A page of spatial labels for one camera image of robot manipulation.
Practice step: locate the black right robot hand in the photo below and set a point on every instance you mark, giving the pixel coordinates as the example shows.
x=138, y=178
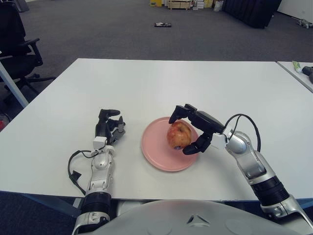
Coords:
x=207, y=122

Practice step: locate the grey robot dog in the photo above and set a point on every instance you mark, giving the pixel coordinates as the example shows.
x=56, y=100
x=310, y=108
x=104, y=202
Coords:
x=305, y=23

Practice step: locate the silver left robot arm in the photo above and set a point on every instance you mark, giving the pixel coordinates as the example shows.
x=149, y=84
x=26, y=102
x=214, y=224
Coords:
x=97, y=176

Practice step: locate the small red item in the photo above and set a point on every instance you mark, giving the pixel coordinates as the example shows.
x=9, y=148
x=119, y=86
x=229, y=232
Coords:
x=2, y=123

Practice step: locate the white plastic bag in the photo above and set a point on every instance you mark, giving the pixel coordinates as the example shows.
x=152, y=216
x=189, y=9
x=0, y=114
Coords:
x=217, y=6

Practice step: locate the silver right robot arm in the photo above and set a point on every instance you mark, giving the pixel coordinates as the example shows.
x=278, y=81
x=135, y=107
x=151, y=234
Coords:
x=256, y=166

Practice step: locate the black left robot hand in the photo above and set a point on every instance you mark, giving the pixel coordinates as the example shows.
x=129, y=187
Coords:
x=100, y=128

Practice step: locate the white cardboard boxes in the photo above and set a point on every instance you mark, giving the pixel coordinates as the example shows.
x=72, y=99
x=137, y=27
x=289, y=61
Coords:
x=198, y=4

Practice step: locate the green white tube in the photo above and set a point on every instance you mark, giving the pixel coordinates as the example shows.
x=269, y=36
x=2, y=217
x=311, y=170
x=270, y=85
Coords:
x=296, y=66

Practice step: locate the black office chair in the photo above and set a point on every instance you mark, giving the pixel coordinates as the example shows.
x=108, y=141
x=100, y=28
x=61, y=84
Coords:
x=12, y=36

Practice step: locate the black handheld controller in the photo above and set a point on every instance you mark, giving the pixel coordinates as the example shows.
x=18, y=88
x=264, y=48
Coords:
x=311, y=77
x=308, y=70

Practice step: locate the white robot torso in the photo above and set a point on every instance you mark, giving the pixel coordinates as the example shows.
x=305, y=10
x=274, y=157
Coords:
x=159, y=220

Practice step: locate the pink round plate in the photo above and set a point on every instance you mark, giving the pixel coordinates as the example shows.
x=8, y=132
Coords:
x=156, y=151

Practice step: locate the red yellow apple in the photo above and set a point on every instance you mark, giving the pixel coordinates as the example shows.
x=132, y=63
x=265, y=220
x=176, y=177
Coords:
x=177, y=135

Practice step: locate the black cabinet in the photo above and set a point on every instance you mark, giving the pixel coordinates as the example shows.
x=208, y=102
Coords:
x=252, y=12

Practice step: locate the pale yellow box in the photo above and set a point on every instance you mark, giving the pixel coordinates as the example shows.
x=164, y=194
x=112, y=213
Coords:
x=207, y=3

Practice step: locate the flat black tray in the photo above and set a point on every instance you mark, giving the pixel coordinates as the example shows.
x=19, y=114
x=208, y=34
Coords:
x=162, y=24

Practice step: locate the wooden crate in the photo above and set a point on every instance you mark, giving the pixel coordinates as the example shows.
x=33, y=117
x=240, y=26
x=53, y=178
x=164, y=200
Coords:
x=178, y=4

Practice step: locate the grey blue table leg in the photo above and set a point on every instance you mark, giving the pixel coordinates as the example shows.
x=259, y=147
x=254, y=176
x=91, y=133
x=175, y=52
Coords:
x=12, y=88

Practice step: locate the grey bin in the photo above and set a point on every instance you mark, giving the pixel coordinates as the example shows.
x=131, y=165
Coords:
x=23, y=5

